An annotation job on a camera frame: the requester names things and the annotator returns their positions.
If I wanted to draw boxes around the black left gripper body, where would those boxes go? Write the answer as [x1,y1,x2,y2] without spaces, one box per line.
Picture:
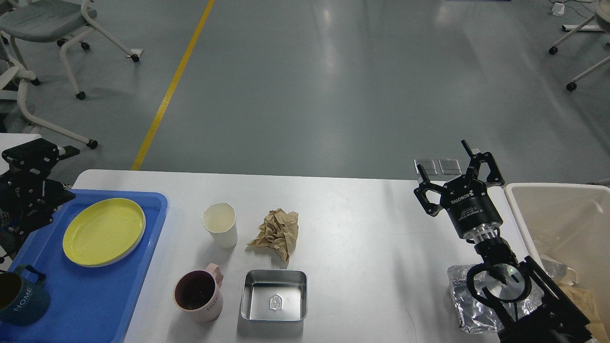
[0,174,53,224]

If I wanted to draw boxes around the crumpled brown paper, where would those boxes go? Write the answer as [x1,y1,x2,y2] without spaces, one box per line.
[247,208,299,263]

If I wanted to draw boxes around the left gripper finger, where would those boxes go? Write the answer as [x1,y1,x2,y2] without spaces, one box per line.
[5,182,75,248]
[1,140,80,177]

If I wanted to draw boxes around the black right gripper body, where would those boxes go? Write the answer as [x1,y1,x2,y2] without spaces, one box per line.
[441,176,503,240]

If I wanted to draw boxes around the metal rectangular tin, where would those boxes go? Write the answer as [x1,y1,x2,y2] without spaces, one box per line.
[240,269,308,323]

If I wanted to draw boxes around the yellow plate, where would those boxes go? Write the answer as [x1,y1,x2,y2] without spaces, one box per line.
[62,198,146,268]

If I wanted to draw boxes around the beige waste bin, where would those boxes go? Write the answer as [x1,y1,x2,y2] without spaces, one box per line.
[505,183,610,332]

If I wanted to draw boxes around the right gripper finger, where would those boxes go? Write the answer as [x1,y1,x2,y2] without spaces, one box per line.
[414,164,448,217]
[460,140,505,187]

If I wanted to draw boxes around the white paper cup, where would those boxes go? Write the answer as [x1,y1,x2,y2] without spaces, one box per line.
[201,202,238,248]

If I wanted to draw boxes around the floor socket plate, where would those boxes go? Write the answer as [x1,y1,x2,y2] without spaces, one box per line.
[438,159,462,175]
[414,159,438,175]

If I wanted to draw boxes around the white side table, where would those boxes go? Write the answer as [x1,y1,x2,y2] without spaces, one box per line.
[0,133,41,174]

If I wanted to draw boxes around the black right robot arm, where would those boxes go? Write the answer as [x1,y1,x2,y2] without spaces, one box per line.
[414,140,593,343]

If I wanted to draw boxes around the floor socket plate left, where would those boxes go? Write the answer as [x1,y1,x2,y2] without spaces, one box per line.
[414,159,438,175]

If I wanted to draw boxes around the dark blue mug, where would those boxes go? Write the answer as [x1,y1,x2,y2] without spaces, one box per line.
[0,265,51,326]

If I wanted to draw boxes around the grey office chair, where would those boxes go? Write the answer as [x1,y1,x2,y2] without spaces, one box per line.
[0,0,140,100]

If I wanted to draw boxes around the blue plastic tray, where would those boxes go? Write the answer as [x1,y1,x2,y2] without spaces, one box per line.
[0,190,168,343]

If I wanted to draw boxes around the pink mug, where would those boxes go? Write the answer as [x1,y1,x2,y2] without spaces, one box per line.
[173,263,224,322]

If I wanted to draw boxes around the white chair base right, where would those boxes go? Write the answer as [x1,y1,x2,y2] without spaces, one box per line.
[549,0,610,92]

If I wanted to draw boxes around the crumpled aluminium foil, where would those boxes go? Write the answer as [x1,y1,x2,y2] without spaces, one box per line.
[447,264,543,334]

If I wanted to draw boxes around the floor socket plate right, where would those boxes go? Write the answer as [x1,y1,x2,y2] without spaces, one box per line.
[438,159,462,175]

